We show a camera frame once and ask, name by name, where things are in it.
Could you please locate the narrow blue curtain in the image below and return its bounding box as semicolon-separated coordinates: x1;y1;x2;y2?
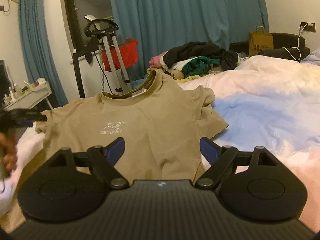
19;0;69;105

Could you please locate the garment steamer stand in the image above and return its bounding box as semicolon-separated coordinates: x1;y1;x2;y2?
84;15;131;95

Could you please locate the pile of mixed clothes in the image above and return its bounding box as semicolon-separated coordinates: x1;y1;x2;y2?
149;42;248;83

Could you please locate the white charging cable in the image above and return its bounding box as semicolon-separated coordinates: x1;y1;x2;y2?
282;23;313;61

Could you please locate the white dressing table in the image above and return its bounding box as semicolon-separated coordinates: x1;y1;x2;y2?
0;82;53;110

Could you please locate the red hanging garment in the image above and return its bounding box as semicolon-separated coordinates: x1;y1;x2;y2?
102;39;139;72

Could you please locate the light blue pillow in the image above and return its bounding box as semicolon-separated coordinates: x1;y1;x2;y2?
300;50;320;67

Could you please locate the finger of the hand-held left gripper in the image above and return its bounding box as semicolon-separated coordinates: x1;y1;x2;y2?
14;109;48;128

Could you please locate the wall power outlet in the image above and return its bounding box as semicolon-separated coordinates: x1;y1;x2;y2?
300;22;316;33

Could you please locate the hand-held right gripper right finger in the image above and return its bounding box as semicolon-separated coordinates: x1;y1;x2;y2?
194;137;278;190

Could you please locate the person's left forearm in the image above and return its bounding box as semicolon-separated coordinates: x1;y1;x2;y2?
0;176;17;215

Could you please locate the group of cosmetic bottles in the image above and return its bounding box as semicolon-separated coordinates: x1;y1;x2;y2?
2;79;38;104

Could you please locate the person's left hand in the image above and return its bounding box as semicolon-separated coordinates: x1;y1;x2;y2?
0;132;18;178

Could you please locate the tan printed t-shirt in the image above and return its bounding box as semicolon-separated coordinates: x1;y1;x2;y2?
4;69;229;233

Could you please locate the wide blue curtain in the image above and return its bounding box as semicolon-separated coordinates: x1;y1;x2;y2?
107;0;269;80

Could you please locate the black sofa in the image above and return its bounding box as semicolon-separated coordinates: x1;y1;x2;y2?
229;32;310;58

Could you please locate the white and black chair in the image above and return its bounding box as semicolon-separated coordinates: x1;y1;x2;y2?
72;49;100;98

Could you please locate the brown paper bag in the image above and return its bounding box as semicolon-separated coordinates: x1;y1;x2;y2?
248;25;273;57

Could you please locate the wavy black framed mirror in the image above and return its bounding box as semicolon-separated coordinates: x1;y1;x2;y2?
0;59;13;93

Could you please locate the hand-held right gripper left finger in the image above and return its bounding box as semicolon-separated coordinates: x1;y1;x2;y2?
49;137;130;190

